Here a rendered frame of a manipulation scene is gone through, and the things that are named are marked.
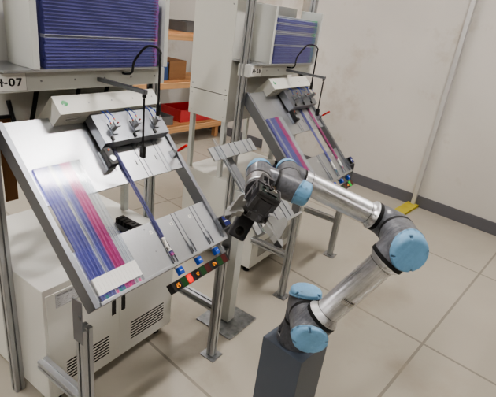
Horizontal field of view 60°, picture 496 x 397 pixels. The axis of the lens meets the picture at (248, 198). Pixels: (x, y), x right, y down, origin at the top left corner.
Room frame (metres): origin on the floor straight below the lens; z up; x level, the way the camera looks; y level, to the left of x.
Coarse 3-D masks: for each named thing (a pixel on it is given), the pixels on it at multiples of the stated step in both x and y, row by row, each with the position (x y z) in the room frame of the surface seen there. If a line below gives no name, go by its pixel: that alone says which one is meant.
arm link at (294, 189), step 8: (288, 168) 1.22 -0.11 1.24; (280, 176) 1.12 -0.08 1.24; (288, 176) 1.13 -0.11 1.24; (296, 176) 1.15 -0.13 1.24; (280, 184) 1.11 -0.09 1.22; (288, 184) 1.12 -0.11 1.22; (296, 184) 1.12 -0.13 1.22; (304, 184) 1.13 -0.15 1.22; (312, 184) 1.15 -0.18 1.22; (288, 192) 1.11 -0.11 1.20; (296, 192) 1.11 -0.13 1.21; (304, 192) 1.12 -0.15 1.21; (288, 200) 1.12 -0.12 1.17; (296, 200) 1.12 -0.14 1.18; (304, 200) 1.12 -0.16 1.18
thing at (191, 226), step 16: (192, 208) 1.69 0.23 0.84; (144, 224) 1.46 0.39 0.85; (160, 224) 1.51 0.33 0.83; (176, 224) 1.56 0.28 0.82; (192, 224) 1.62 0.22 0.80; (208, 224) 1.68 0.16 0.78; (128, 240) 1.37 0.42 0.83; (144, 240) 1.41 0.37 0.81; (160, 240) 1.46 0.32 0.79; (176, 240) 1.51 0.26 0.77; (192, 240) 1.56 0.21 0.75; (208, 240) 1.61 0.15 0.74; (144, 256) 1.36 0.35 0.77; (160, 256) 1.40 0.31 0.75; (176, 256) 1.45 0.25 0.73; (144, 272) 1.31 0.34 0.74
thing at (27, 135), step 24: (48, 120) 1.53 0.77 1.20; (24, 144) 1.39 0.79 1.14; (48, 144) 1.45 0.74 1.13; (72, 144) 1.52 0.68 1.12; (96, 144) 1.60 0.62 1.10; (144, 144) 1.77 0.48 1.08; (168, 144) 1.87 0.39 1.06; (96, 168) 1.51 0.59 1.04; (120, 168) 1.59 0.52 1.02; (144, 168) 1.67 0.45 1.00; (168, 168) 1.76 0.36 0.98
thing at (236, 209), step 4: (240, 196) 0.89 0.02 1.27; (236, 200) 0.88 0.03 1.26; (240, 200) 0.90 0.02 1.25; (244, 200) 0.92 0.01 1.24; (232, 204) 0.88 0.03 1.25; (236, 204) 0.89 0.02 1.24; (240, 204) 0.91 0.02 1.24; (244, 204) 0.93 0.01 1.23; (228, 208) 0.88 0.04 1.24; (232, 208) 0.89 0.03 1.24; (236, 208) 0.90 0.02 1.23; (240, 208) 0.92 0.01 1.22; (224, 212) 0.86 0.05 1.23; (228, 212) 0.87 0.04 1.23; (232, 212) 0.88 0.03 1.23; (236, 212) 0.90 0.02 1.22; (240, 212) 0.91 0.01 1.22; (224, 216) 0.85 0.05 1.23; (228, 216) 0.86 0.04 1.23; (232, 216) 0.88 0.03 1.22
